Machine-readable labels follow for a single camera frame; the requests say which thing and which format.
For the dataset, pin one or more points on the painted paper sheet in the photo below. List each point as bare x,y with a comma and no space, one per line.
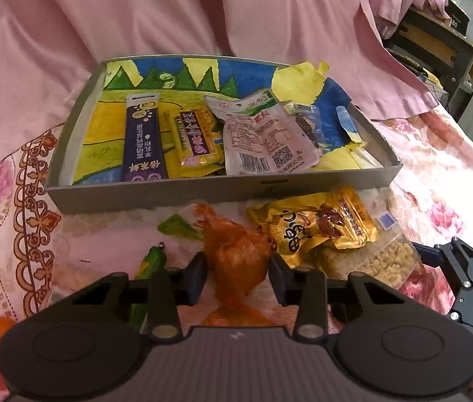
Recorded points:
106,134

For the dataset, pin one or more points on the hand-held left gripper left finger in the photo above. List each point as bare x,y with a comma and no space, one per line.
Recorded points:
198,278

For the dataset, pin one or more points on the white snack packet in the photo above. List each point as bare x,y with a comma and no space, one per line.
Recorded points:
261,138

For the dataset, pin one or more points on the small dark snack packet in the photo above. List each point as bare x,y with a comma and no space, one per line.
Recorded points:
307,125

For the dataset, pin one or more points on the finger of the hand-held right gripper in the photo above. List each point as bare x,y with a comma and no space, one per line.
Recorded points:
426,254

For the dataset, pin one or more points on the yellow snack packet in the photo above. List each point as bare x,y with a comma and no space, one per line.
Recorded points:
196,138

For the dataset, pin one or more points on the orange chicken snack packet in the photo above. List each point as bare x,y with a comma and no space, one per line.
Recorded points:
234,255

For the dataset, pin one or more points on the clear biscuit packet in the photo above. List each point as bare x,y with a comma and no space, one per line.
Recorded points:
75,278

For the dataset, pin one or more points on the large pink curtain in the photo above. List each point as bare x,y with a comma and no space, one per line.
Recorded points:
136,25

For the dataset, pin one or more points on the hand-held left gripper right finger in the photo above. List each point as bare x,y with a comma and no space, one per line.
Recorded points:
277,278

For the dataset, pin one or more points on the dark blue long packet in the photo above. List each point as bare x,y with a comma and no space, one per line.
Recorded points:
144,138

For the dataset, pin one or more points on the green snack stick packet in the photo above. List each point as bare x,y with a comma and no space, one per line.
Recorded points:
150,266

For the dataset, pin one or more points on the grey cardboard box tray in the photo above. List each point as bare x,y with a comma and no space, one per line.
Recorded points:
177,194

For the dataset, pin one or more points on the wooden black cabinet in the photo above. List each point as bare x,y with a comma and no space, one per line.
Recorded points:
437,46

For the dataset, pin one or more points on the clear crumb snack packet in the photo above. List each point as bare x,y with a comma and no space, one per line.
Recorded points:
387,259

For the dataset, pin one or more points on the gold snack packet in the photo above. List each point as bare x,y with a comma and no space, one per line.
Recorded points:
316,222

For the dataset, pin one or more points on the small orange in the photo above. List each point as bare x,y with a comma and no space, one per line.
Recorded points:
2,333

